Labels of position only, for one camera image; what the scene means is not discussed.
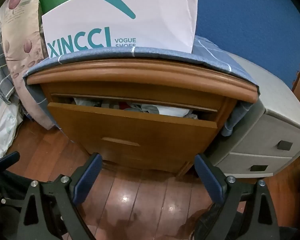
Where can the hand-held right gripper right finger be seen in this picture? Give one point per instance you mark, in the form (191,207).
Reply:
(207,177)

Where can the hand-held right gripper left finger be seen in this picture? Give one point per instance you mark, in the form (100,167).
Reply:
(90,175)

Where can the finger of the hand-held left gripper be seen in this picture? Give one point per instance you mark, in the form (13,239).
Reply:
(9,160)

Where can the white underwear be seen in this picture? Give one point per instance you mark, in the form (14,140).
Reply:
(172,111)

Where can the grey plastic drawer cabinet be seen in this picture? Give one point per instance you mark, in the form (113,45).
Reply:
(277,120)

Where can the white patterned bedsheet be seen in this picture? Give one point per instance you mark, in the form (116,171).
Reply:
(2,125)

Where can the plaid slipper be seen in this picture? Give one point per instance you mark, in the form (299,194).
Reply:
(209,217)

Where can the grey cloth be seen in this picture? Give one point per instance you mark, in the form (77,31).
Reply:
(150,109)

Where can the grey plaid blanket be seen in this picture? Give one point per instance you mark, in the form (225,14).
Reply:
(0,62)

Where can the wooden nightstand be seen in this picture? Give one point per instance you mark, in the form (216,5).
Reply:
(140,72)

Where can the blue plaid cloth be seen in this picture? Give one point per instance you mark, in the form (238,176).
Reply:
(209,55)

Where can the floral pillow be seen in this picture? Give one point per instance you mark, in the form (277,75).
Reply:
(22,30)

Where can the white paper bag teal print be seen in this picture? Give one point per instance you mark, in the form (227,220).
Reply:
(115,12)

